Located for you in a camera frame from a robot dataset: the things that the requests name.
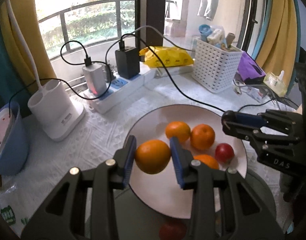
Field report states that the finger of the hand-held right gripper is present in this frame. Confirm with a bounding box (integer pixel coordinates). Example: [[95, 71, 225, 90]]
[[221, 110, 301, 155], [232, 109, 304, 132]]

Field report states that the fruit print plastic bag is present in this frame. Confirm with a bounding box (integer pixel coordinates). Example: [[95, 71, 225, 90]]
[[0, 184, 41, 240]]

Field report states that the white plate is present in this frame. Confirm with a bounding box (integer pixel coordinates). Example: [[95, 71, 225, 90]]
[[123, 104, 248, 219]]

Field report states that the pink white bowl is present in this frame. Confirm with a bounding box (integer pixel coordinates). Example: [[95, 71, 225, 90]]
[[0, 106, 13, 157]]

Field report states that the yellow curtain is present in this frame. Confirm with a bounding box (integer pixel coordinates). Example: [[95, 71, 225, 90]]
[[0, 0, 56, 82], [255, 0, 302, 87]]

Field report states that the hanging grey garment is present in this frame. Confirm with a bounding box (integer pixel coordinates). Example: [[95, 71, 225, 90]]
[[197, 0, 221, 21]]

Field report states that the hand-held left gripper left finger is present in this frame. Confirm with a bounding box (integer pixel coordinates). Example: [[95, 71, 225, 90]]
[[20, 135, 138, 240]]

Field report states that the white pink box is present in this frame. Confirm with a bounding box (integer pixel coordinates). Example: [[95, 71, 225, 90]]
[[246, 87, 266, 103]]

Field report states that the small orange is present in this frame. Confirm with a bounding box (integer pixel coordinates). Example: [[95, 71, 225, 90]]
[[190, 124, 216, 150], [193, 154, 220, 170], [165, 121, 191, 142]]

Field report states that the black charger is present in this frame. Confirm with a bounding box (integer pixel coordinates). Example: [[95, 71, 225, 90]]
[[114, 46, 140, 80]]

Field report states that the black charger cable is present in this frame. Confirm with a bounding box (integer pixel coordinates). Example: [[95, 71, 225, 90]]
[[60, 41, 92, 67]]

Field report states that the red plum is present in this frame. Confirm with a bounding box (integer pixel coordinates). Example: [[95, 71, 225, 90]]
[[159, 219, 187, 240]]

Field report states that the large orange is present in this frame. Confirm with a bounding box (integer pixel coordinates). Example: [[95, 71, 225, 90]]
[[135, 140, 171, 175]]

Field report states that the purple cloth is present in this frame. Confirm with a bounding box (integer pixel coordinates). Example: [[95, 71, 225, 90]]
[[236, 52, 267, 85]]

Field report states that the blue capped bottle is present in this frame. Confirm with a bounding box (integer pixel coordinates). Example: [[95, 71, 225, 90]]
[[198, 24, 218, 41]]

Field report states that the small red apple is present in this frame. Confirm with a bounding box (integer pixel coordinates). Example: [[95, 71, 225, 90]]
[[215, 143, 235, 163]]

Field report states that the white charger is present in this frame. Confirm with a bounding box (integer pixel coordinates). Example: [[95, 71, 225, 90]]
[[82, 64, 107, 96]]

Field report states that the yellow packet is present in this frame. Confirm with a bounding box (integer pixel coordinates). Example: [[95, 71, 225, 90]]
[[139, 46, 195, 68]]

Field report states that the teal curtain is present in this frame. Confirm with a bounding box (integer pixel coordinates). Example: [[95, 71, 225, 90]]
[[0, 17, 32, 117]]

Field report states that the long black cable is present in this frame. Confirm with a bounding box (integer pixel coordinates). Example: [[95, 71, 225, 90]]
[[105, 33, 277, 113]]

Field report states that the blue bowl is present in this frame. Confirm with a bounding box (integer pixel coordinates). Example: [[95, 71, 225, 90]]
[[0, 101, 29, 176]]

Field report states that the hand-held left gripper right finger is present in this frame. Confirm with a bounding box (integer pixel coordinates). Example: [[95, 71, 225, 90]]
[[169, 136, 287, 240]]

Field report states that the white flat packet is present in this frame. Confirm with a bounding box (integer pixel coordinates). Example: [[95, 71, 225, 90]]
[[155, 64, 194, 77]]

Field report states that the black lamp cable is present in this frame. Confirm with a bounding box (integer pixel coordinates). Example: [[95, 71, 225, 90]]
[[8, 77, 111, 101]]

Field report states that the balcony railing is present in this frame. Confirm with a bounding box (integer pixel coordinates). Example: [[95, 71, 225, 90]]
[[36, 0, 136, 61]]

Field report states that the small carton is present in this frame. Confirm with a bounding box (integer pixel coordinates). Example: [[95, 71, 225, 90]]
[[206, 28, 228, 48]]

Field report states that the white power strip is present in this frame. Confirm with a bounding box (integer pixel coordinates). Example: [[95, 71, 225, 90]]
[[82, 62, 157, 114]]

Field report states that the white plastic basket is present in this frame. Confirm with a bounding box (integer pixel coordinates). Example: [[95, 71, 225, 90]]
[[192, 38, 244, 94]]

